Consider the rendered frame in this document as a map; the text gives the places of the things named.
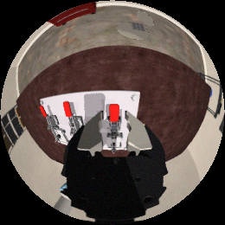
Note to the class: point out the toggle clamp with red handle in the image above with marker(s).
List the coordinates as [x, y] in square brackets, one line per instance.
[114, 121]
[52, 124]
[75, 122]

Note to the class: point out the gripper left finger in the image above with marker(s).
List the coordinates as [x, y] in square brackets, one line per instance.
[86, 141]

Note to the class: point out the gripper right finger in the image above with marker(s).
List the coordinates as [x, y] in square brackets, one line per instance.
[144, 142]

